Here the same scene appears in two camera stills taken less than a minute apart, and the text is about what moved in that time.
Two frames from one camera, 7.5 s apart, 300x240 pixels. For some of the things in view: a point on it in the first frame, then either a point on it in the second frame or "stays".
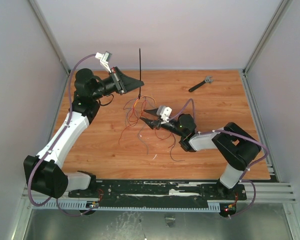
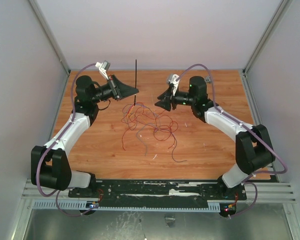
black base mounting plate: x=112 y=190 stays
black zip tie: x=139 y=96 to x=135 y=85
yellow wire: x=144 y=96 to x=133 y=114
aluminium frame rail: x=268 y=193 stays
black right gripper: x=158 y=122 to x=170 y=97
